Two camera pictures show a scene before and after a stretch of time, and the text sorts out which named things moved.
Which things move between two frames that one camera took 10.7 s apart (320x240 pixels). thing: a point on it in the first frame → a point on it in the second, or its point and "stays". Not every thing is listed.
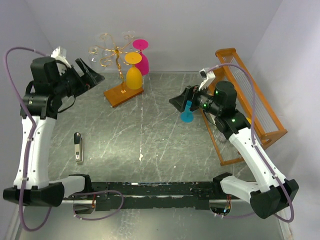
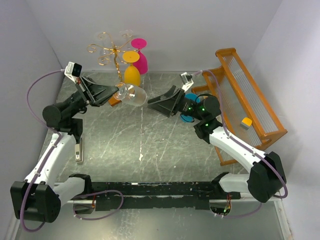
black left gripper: x=90 y=78 → x=87 y=86
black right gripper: x=191 y=93 → x=170 y=104
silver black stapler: x=78 y=145 stays
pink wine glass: x=141 y=44 stays
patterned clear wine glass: x=93 y=57 → x=135 y=96
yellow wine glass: x=134 y=77 stays
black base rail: x=151 y=196 stays
